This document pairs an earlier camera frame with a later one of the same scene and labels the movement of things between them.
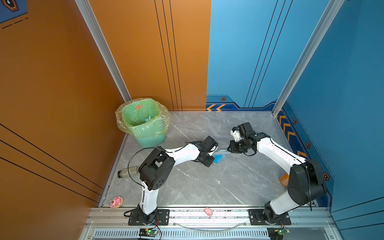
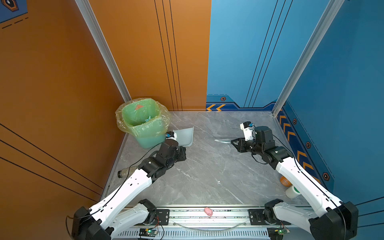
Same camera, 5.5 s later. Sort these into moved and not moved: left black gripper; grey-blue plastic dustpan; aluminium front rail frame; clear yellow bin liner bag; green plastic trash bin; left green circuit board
Moved: grey-blue plastic dustpan; left black gripper
Not moved: left green circuit board; clear yellow bin liner bag; green plastic trash bin; aluminium front rail frame
